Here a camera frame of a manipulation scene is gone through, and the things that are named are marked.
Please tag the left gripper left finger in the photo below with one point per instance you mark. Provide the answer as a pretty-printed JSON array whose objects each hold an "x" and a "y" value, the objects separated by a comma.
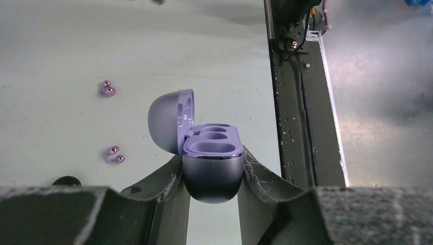
[{"x": 151, "y": 211}]

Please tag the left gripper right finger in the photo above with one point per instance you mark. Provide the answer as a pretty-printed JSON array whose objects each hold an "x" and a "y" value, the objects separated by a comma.
[{"x": 274, "y": 211}]

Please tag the purple earbud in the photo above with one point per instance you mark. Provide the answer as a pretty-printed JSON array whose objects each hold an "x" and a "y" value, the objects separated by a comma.
[
  {"x": 113, "y": 156},
  {"x": 106, "y": 89}
]

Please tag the purple earbud charging case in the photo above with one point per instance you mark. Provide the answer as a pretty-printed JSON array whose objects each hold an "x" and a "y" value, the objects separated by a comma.
[{"x": 212, "y": 154}]

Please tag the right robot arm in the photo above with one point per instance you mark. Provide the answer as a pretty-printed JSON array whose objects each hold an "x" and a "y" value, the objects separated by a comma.
[{"x": 291, "y": 21}]

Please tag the blue plastic bin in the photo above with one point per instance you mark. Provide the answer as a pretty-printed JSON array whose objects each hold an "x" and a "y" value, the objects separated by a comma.
[{"x": 418, "y": 2}]

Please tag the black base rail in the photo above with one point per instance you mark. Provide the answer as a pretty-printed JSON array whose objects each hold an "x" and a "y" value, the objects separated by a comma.
[{"x": 308, "y": 147}]

